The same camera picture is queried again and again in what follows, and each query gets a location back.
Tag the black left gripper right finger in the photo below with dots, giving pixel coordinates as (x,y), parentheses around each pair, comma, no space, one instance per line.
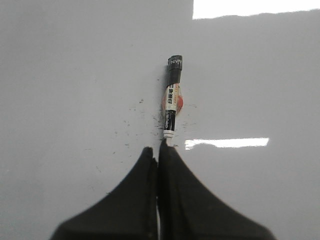
(189,211)

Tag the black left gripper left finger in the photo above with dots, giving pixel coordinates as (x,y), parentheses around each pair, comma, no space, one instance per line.
(129,212)

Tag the black white whiteboard marker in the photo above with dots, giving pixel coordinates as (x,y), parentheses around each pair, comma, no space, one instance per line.
(172,101)

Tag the white whiteboard with aluminium frame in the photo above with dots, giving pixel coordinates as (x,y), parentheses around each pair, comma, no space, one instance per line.
(81,87)

